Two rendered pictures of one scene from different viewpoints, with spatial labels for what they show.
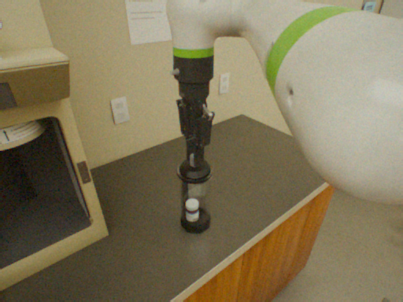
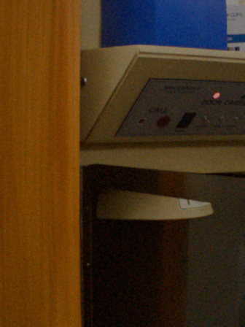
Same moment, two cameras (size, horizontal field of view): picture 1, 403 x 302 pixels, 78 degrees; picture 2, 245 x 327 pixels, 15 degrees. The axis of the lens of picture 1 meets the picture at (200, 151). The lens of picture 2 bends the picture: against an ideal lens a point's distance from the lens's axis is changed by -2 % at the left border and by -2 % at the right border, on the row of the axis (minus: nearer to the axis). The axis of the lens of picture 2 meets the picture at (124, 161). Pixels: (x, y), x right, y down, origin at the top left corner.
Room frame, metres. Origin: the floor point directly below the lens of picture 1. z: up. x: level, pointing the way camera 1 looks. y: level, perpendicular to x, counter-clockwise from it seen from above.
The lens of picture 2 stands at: (-0.70, 0.46, 1.44)
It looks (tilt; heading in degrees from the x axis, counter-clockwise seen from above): 3 degrees down; 2
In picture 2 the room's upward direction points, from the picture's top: straight up
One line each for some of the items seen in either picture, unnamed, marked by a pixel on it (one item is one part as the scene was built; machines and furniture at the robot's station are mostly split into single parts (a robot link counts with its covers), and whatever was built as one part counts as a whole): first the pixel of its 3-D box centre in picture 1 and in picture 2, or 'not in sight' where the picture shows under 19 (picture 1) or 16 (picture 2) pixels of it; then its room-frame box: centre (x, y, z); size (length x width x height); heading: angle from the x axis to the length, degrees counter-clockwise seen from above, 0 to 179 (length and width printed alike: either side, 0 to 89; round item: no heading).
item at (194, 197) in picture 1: (195, 196); not in sight; (0.59, 0.02, 1.06); 0.11 x 0.11 x 0.21
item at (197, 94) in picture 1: (194, 97); not in sight; (0.59, 0.02, 1.38); 0.08 x 0.07 x 0.09; 38
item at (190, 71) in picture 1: (192, 68); not in sight; (0.59, 0.02, 1.46); 0.12 x 0.09 x 0.06; 128
